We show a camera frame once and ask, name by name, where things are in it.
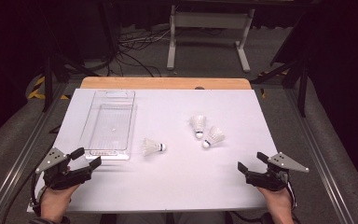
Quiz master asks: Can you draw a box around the clear plastic tray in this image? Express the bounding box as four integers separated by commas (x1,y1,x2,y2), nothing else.
77,90,138,161

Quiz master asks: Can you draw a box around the right hand-held gripper cable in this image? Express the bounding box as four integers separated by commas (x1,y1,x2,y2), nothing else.
287,180,298,210

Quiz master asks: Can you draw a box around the white table cover board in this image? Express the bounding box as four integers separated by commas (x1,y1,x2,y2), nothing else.
27,88,296,214

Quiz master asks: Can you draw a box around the left hand-held gripper cable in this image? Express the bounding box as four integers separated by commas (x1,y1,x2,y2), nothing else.
0,146,49,224

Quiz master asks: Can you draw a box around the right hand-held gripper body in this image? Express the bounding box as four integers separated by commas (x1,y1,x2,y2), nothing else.
245,151,310,191

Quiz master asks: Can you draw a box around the person's left hand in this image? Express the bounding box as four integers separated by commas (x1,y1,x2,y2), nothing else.
39,183,81,220

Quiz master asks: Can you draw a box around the aluminium rail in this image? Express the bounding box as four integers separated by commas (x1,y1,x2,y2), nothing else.
283,88,355,224
0,82,73,224

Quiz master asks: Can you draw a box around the black metal stand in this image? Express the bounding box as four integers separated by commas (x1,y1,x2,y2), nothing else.
41,52,101,113
251,55,311,119

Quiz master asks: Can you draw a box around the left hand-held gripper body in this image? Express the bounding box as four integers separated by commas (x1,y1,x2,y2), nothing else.
34,147,93,191

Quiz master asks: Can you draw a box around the grey metal stand frame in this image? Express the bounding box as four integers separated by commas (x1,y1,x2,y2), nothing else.
166,4,255,74

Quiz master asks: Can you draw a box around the yellow black floor tape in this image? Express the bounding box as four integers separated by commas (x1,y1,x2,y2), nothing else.
27,76,71,101

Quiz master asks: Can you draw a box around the person's right hand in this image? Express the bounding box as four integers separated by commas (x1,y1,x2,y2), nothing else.
256,186,295,224

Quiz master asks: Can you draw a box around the white shuttlecock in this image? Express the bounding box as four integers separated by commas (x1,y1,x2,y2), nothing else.
189,115,207,140
141,137,168,157
201,125,227,149

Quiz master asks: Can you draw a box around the hand-held gripper cable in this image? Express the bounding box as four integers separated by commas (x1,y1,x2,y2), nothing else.
287,180,298,210
0,146,49,224

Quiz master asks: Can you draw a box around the floor cable bundle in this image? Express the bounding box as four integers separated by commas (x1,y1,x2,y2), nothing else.
106,27,172,78

